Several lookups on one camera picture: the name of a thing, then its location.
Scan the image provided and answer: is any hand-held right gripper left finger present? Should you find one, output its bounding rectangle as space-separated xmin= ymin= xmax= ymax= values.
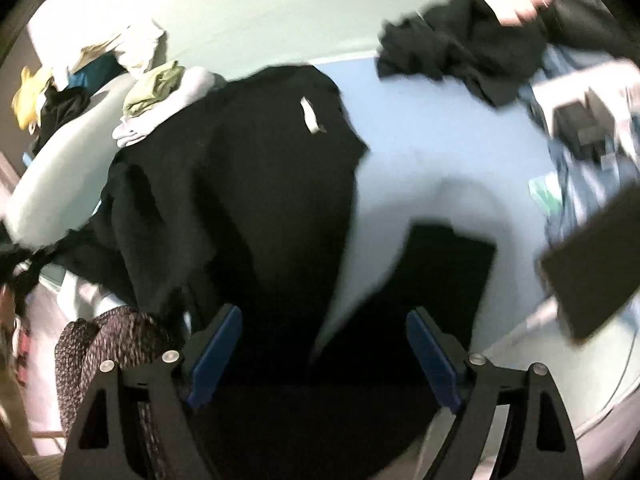
xmin=62 ymin=304 xmax=244 ymax=480

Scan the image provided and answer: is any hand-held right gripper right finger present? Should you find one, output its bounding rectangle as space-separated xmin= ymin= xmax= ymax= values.
xmin=406 ymin=306 xmax=585 ymax=480

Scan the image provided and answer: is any large black garment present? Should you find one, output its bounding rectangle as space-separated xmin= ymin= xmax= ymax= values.
xmin=50 ymin=62 xmax=498 ymax=480

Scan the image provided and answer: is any another person's forearm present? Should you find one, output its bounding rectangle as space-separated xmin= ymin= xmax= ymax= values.
xmin=537 ymin=0 xmax=636 ymax=61

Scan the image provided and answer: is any dark speckled knit cloth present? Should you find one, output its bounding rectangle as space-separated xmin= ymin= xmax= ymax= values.
xmin=54 ymin=306 xmax=173 ymax=466

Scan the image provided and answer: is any dark flat tablet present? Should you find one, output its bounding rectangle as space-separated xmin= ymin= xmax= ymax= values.
xmin=537 ymin=205 xmax=640 ymax=343

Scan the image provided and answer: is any green packet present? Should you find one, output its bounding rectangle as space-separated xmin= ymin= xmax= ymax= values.
xmin=529 ymin=172 xmax=566 ymax=216

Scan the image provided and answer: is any blue bed sheet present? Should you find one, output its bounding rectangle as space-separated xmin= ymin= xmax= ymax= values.
xmin=305 ymin=52 xmax=556 ymax=361

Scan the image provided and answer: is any grey garment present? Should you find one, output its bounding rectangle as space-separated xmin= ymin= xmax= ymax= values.
xmin=111 ymin=67 xmax=228 ymax=150

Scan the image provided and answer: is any green garment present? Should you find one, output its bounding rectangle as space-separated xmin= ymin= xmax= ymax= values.
xmin=122 ymin=60 xmax=187 ymax=117

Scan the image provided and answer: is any small black cloth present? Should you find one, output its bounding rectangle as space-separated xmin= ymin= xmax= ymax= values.
xmin=32 ymin=85 xmax=93 ymax=153

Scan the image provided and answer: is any grey white device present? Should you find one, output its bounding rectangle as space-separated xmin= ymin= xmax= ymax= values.
xmin=532 ymin=57 xmax=640 ymax=161

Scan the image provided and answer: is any teal cloth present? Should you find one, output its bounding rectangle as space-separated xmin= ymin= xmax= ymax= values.
xmin=65 ymin=54 xmax=128 ymax=92

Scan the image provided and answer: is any crumpled black garment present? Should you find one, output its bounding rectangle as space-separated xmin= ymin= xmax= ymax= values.
xmin=375 ymin=0 xmax=548 ymax=108

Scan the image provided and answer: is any yellow cloth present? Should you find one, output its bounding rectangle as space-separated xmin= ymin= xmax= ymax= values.
xmin=11 ymin=66 xmax=53 ymax=131

